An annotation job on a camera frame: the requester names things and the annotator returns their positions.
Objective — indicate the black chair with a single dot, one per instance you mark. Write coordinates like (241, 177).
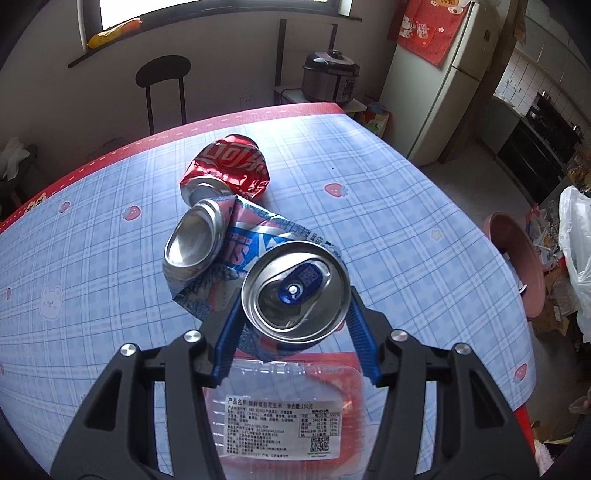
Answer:
(164, 69)

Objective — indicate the red hanging cloth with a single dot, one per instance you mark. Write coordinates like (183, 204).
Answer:
(429, 27)

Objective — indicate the white crumpled cloth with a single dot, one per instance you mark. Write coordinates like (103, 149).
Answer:
(13, 157)

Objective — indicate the crushed blue drink can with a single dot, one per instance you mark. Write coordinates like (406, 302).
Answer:
(295, 295)

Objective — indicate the pink plastic basin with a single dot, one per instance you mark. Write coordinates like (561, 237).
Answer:
(512, 249)

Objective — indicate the black integrated stove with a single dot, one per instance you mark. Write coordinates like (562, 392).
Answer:
(540, 143)

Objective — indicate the cream refrigerator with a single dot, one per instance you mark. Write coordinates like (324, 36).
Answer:
(443, 101)

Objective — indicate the crushed red drink can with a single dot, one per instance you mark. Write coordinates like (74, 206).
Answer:
(231, 161)

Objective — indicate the yellow snack packet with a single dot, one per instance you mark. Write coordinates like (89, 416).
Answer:
(113, 33)

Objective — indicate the labelled clear plastic tray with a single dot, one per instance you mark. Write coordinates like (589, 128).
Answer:
(277, 415)

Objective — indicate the window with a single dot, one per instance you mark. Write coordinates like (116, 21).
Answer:
(207, 7)

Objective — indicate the red and yellow shopping bag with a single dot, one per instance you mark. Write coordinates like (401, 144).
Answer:
(375, 117)

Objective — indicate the flattened cardboard boxes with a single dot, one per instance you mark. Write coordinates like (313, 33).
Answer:
(551, 304)

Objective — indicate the grey kitchen base cabinets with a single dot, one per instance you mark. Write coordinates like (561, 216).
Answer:
(496, 122)

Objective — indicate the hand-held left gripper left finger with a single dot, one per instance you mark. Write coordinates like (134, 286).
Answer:
(226, 341)

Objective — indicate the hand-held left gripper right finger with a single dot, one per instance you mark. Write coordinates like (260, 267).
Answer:
(362, 341)

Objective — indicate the white plastic bag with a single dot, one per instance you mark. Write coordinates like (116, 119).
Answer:
(577, 249)

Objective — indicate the silver electric pressure cooker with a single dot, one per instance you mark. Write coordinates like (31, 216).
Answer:
(330, 76)

